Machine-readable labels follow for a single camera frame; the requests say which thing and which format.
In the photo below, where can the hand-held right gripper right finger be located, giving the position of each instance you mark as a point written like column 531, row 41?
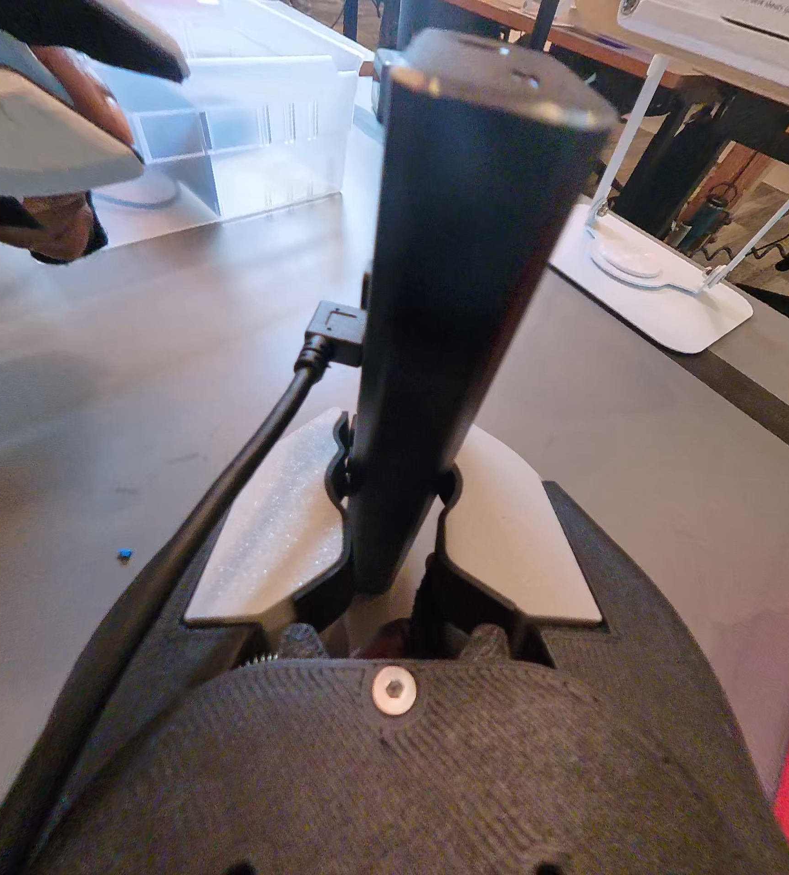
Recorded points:
column 524, row 547

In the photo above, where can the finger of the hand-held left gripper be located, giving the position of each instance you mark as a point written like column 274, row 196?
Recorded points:
column 94, row 27
column 25, row 143

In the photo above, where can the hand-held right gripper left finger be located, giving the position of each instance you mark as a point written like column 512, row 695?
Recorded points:
column 278, row 547

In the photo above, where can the black usb hub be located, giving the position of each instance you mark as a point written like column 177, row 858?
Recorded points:
column 449, row 273

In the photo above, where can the person's left hand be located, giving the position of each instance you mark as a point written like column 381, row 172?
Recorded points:
column 87, row 89

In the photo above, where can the clear plastic container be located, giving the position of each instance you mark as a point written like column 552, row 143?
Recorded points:
column 264, row 102

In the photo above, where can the black tape strip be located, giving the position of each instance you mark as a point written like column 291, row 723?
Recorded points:
column 763, row 410

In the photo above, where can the white document stand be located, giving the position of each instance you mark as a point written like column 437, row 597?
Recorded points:
column 674, row 314

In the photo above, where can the teal water bottle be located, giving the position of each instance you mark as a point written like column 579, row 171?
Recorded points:
column 705, row 219

